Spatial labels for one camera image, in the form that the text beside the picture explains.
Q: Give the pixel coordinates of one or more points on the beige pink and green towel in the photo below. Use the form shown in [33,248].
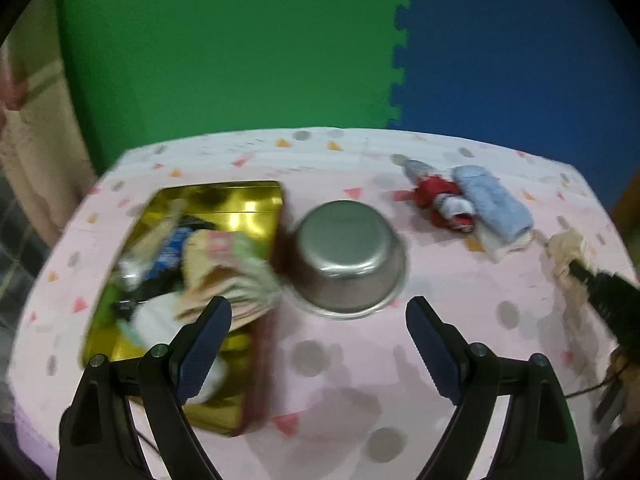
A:
[220,260]

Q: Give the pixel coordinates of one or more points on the beige printed curtain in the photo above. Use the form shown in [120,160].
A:
[35,150]

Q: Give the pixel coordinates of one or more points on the metal bowl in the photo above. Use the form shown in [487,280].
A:
[345,245]

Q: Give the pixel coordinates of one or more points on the white soft cloth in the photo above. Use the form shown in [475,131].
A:
[155,320]

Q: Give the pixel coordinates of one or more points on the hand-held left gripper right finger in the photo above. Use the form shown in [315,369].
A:
[437,355]

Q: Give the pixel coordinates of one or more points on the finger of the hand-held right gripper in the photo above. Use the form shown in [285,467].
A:
[607,290]

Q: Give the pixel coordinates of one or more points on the white folded cloth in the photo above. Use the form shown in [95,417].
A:
[500,250]

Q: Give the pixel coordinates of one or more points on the light blue towel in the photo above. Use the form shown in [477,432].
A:
[495,200]

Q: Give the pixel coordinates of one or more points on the blue and black cloth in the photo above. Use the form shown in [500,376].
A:
[172,250]

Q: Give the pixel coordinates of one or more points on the patterned pink tablecloth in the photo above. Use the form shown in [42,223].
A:
[350,380]

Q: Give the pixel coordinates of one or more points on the red and white doll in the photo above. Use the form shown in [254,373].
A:
[437,190]

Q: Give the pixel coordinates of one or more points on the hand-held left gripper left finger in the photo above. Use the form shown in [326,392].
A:
[205,350]

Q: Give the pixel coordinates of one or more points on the green foam mat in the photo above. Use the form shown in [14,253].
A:
[225,50]

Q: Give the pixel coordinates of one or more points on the blue foam mat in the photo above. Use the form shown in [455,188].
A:
[500,50]

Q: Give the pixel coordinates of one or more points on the gold tin box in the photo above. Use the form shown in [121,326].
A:
[240,215]

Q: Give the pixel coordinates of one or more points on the beige cloth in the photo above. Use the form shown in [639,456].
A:
[567,250]

